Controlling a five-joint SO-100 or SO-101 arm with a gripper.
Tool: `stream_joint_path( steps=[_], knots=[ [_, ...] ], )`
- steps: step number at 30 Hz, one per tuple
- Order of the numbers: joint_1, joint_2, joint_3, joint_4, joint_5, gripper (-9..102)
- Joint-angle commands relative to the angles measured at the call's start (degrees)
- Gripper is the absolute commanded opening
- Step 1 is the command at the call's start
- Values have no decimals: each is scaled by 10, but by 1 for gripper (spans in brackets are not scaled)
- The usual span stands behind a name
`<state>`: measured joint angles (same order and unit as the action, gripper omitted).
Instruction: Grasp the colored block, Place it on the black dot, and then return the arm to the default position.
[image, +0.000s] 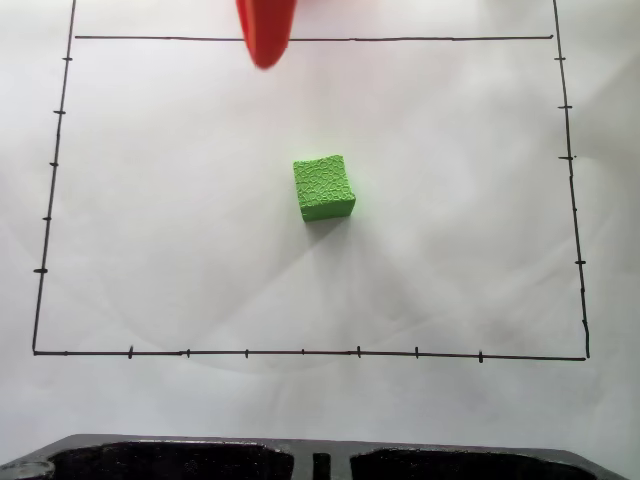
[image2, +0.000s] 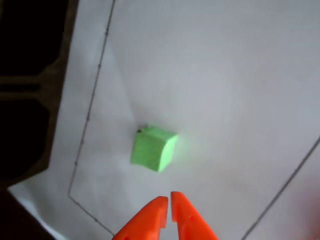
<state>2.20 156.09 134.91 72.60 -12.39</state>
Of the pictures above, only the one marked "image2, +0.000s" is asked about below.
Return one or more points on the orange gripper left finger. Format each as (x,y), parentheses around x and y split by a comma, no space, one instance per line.
(147,220)

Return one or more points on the white paper sheet drawn rectangle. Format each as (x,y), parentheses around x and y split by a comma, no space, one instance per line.
(212,87)

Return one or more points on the green patterned block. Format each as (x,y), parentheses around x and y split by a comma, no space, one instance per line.
(150,150)

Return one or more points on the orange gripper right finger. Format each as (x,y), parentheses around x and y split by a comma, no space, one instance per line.
(190,225)

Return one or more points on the black plastic base frame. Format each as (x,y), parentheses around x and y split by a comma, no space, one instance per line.
(47,82)

